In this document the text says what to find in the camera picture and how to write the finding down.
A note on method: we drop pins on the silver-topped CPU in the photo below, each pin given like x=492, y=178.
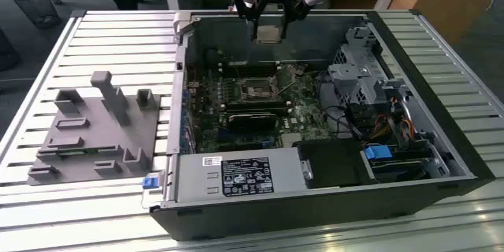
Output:
x=270, y=34

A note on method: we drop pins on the grey metal disk bay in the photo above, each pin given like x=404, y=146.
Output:
x=354, y=81

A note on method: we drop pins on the green motherboard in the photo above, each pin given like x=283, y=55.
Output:
x=307, y=116

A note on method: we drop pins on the wooden cabinet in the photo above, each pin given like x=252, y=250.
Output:
x=444, y=4

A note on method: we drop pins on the graphics card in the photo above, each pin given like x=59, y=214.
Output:
x=252, y=122

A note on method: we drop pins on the silver chipset heatsink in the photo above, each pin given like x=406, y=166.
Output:
x=291, y=140

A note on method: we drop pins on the blue disk carrier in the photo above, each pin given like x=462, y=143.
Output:
x=378, y=152

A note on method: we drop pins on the black plastic fan shroud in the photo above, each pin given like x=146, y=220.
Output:
x=335, y=163

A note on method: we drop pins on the black mesh waste bin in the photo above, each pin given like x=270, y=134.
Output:
x=35, y=10

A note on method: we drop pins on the grey parts rack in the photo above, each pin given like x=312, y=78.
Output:
x=99, y=134

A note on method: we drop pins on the silver power supply unit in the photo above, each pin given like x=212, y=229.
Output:
x=196, y=181

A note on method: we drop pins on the blue plastic case latch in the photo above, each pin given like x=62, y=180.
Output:
x=151, y=183

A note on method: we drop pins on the green RAM stick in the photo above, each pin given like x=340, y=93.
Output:
x=79, y=152

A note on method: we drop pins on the black open PC case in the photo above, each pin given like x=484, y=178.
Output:
x=275, y=222

